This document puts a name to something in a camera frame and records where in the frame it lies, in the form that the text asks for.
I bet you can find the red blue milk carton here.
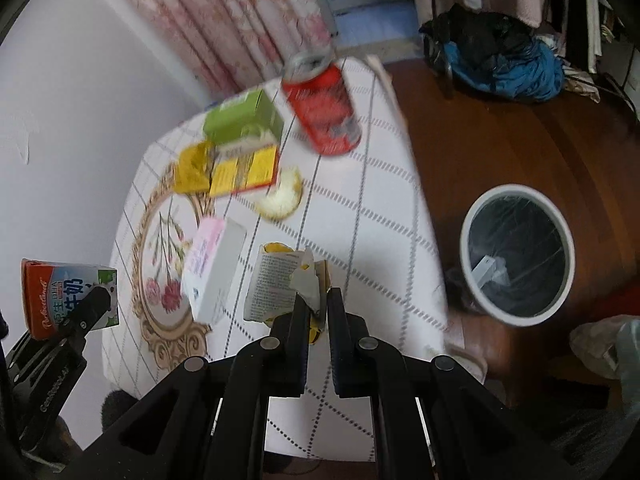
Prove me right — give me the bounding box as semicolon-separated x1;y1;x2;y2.
21;259;119;340

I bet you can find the paper wrapper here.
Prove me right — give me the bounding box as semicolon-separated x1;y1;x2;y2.
243;243;331;344

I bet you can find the yellow white fruit peel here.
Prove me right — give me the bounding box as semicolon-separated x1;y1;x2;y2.
254;167;304;221

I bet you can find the pink white toothpaste box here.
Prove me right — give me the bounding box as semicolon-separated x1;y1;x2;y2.
181;217;246;327

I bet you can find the white round trash bin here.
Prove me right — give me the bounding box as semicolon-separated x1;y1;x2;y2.
459;184;576;327

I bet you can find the blue jacket pile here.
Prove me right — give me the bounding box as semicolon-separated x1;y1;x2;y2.
444;39;564;102

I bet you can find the yellow foil wrapper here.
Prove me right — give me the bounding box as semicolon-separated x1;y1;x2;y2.
174;141;215;195

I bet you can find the white long carton box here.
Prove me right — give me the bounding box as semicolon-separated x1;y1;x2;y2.
472;256;510;288

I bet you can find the green carton box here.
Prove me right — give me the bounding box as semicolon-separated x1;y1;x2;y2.
203;89;283;151

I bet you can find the checked grey pillow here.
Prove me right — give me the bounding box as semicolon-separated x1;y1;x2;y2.
570;315;639;382

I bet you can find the red soda can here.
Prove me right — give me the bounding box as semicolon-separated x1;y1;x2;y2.
281;50;361;156

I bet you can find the pink floral curtain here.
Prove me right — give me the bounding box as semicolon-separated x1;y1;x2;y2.
128;0;332;99

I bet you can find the yellow red small box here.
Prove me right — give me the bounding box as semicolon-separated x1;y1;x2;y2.
208;145;279;198

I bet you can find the white patterned tablecloth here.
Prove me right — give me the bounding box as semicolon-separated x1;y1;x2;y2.
101;56;490;463

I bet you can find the black clothes pile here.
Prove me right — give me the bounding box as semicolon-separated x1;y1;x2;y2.
419;3;534;72

